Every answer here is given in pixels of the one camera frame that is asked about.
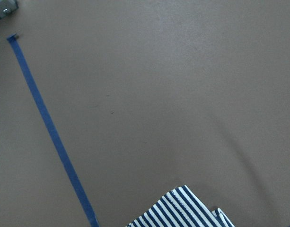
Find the white camera mast base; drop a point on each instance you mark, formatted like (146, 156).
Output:
(7, 7)

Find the navy white striped polo shirt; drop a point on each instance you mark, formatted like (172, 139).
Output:
(181, 208)

